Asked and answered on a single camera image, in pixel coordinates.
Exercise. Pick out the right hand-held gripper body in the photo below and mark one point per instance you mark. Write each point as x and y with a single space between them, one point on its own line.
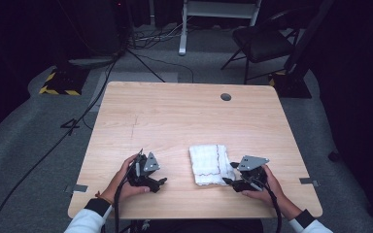
252 171

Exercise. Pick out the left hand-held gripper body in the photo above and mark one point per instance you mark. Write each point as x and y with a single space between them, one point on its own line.
144 170

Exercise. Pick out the white towel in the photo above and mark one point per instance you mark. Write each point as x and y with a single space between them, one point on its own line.
210 164

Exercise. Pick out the person's right hand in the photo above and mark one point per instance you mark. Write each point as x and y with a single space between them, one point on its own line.
272 189

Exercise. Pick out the person's left hand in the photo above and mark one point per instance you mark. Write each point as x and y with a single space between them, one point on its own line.
121 184

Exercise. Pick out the orange wrist band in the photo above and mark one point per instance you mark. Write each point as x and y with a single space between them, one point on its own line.
104 198

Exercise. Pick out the person's dark lap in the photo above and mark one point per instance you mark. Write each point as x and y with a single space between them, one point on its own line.
200 227

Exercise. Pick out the grey tape piece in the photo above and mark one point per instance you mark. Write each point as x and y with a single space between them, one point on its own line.
77 188
309 182

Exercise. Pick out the hazard-striped black stand base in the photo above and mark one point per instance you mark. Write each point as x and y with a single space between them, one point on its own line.
65 81
289 84

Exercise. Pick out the black folding chair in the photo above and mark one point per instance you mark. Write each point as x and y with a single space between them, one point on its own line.
259 42

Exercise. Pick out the black slanted stand pole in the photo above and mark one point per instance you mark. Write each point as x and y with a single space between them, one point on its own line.
307 35

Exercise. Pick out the white metal stand frame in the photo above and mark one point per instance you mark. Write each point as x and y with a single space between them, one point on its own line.
184 32

